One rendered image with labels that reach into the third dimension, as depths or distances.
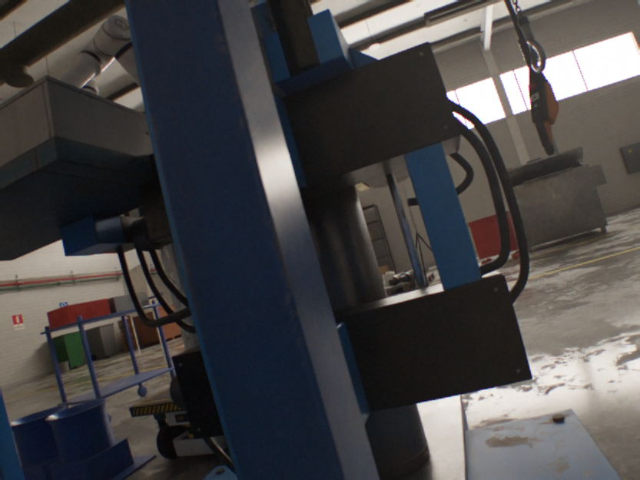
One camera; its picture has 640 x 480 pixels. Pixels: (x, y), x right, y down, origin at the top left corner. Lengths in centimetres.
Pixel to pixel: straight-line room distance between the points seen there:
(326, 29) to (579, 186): 834
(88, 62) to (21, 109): 110
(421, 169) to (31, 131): 74
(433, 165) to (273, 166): 61
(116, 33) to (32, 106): 107
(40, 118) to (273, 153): 73
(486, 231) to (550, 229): 135
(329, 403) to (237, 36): 19
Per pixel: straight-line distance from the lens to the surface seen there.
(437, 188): 80
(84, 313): 388
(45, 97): 92
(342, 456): 21
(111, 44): 200
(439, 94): 84
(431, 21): 1113
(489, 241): 823
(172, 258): 235
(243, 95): 21
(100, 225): 124
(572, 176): 898
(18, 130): 96
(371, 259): 109
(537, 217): 883
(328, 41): 84
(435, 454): 123
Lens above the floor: 70
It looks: 5 degrees up
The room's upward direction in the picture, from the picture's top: 16 degrees counter-clockwise
